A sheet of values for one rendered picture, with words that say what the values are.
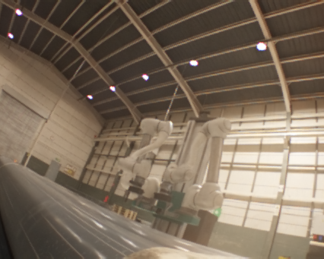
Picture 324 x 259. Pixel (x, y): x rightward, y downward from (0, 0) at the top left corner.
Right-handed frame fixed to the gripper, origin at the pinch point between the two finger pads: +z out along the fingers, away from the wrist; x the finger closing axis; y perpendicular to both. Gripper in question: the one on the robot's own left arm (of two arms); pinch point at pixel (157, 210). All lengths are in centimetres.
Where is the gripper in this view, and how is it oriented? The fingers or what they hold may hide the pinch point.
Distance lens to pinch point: 164.9
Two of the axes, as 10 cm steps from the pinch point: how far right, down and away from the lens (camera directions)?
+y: -5.4, -5.0, -6.8
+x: 7.7, 0.4, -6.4
